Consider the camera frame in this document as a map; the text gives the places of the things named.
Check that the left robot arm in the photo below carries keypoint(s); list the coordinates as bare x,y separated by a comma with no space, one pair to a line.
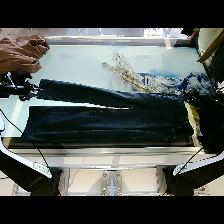
20,166

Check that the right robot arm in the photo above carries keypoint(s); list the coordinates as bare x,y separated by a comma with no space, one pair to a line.
206,126

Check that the brown garment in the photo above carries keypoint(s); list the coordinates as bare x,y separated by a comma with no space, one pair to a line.
20,53

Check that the dark blue jeans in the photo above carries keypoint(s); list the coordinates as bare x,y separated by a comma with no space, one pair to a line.
110,123

